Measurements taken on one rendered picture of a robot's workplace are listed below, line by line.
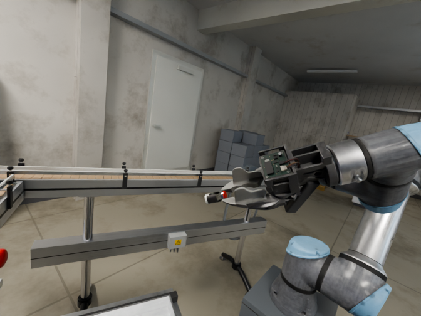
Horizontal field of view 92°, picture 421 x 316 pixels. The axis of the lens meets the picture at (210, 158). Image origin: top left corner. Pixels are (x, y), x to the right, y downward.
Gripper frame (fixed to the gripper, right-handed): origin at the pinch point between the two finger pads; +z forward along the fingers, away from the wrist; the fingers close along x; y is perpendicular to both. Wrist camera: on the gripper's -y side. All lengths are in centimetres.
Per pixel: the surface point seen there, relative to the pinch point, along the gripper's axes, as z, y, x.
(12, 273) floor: 188, -62, -17
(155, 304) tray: 24.8, -13.9, 16.2
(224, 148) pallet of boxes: 79, -264, -295
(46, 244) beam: 113, -33, -18
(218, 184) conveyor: 29, -73, -60
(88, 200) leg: 88, -28, -36
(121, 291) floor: 117, -102, -7
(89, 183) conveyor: 81, -20, -39
